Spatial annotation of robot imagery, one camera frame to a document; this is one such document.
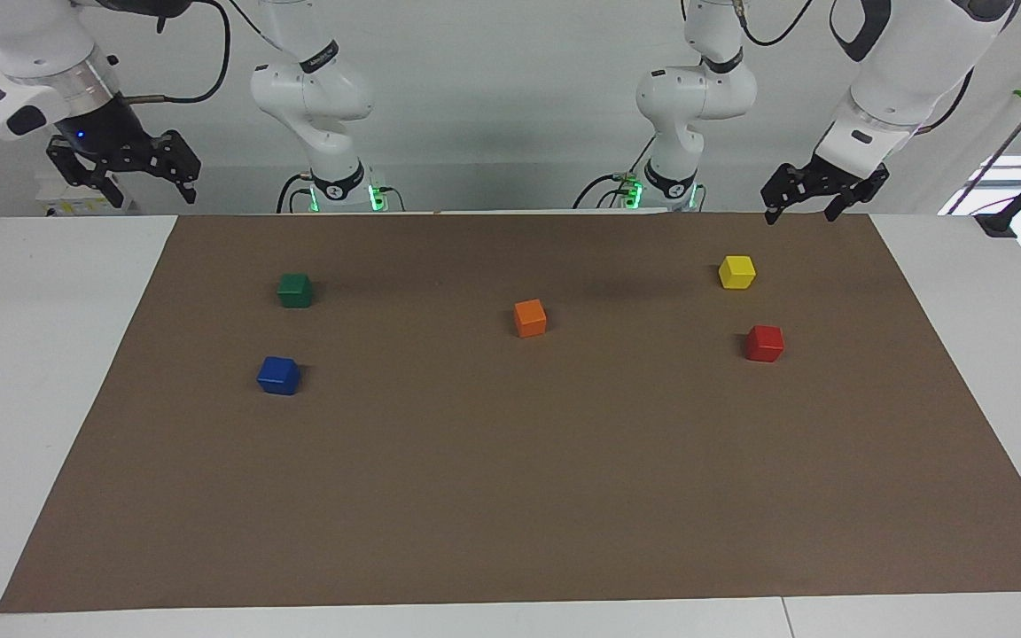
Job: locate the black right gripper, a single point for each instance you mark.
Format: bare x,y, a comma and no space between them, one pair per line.
103,128

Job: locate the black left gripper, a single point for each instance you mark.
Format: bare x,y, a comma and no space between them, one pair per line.
840,175

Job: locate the red block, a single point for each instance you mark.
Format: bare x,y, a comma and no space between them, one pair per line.
764,345

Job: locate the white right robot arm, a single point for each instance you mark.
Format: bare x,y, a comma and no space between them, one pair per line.
315,89

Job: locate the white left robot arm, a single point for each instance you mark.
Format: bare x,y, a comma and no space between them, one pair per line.
697,93

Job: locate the yellow block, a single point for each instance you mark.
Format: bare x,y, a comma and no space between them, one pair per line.
736,273

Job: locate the green block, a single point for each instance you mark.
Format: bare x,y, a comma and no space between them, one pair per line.
294,291

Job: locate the blue block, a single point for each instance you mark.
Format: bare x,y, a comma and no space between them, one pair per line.
277,377

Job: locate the orange block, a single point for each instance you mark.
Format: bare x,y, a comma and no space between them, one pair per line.
530,319

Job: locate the white box with yellow label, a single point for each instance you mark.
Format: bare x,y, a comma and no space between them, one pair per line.
67,202

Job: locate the brown table mat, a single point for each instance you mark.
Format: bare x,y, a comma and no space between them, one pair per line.
510,478

